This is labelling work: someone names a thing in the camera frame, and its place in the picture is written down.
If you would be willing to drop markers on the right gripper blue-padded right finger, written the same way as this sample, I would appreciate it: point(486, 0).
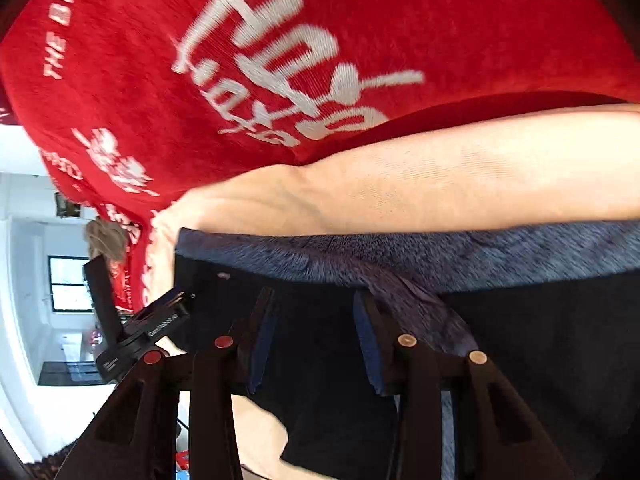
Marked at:
point(496, 435)

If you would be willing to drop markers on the red sofa cover white characters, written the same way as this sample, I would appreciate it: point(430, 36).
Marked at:
point(133, 103)

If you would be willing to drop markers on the cream seat cushion cover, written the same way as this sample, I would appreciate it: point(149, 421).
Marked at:
point(576, 164)

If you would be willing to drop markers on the black pants with blue waistband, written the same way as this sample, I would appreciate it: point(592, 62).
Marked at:
point(556, 307)

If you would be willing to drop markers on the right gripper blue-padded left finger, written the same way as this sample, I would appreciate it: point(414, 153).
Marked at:
point(133, 436)

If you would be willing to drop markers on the window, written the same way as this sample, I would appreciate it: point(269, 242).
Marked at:
point(68, 287)

